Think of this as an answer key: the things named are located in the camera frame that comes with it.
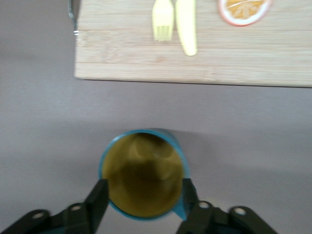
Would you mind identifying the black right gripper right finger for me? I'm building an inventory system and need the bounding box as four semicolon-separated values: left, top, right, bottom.
176;177;279;234

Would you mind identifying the toy orange slice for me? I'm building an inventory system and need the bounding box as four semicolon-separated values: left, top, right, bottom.
217;0;273;27

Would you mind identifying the yellow plastic fork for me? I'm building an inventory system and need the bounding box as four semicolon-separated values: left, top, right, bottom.
152;0;175;42

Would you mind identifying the bamboo cutting board, metal handle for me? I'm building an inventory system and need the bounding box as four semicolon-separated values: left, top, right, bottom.
67;0;312;88

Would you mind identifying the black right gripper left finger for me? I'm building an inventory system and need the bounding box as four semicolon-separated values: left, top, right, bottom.
0;178;109;234

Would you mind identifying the teal cup with handle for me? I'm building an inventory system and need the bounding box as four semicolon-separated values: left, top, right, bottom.
98;128;192;221

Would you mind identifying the yellow plastic knife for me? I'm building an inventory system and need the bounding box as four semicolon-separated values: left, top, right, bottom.
175;0;198;57

